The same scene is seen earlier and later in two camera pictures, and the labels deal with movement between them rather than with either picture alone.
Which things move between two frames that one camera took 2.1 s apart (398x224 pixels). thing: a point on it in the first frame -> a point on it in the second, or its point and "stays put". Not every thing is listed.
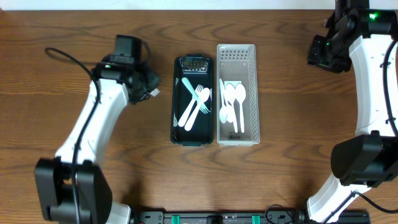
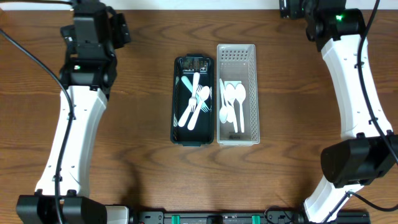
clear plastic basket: (239, 63) stays put
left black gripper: (147, 83) -> (88, 7)
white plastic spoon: (231, 113) stays put
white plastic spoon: (223, 109) stays put
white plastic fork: (196, 94) stays put
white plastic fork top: (155, 92) -> (193, 101)
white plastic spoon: (240, 93) stays put
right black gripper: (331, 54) -> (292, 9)
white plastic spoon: (231, 95) stays put
